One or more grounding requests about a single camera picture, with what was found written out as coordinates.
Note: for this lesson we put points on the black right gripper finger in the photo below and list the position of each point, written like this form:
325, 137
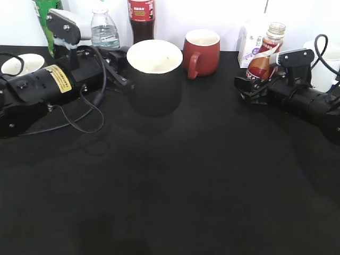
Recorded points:
246, 86
255, 97

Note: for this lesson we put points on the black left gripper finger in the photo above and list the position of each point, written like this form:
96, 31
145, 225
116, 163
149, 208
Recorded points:
117, 81
116, 56

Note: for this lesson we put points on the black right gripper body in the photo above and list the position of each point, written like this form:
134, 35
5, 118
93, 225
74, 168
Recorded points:
281, 93

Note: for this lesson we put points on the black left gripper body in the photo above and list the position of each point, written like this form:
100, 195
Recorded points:
81, 66

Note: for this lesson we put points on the nescafe coffee bottle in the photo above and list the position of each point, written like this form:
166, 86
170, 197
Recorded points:
271, 43

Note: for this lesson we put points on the black ceramic mug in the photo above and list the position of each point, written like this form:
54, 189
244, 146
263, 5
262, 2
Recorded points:
154, 69

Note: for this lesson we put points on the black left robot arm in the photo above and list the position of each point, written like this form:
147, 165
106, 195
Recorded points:
28, 98

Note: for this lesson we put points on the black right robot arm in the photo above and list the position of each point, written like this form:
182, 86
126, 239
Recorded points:
296, 97

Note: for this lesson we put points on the grey ceramic mug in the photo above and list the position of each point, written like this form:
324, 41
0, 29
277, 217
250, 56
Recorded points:
31, 63

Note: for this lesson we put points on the red ceramic mug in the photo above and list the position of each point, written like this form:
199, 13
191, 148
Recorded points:
201, 53

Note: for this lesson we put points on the green sprite bottle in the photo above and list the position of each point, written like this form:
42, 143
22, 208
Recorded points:
41, 8

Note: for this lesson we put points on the clear water bottle green label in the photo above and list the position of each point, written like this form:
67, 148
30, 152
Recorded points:
104, 32

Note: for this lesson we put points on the cola bottle red label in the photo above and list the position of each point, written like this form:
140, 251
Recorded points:
142, 19

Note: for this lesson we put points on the white purple milk carton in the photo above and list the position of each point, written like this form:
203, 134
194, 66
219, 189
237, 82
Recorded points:
250, 41

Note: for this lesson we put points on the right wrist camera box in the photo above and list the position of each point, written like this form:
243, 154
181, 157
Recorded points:
297, 65

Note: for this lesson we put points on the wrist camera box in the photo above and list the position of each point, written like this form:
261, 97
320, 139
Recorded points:
297, 65
68, 30

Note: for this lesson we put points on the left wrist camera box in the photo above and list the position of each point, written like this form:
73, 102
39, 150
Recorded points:
68, 30

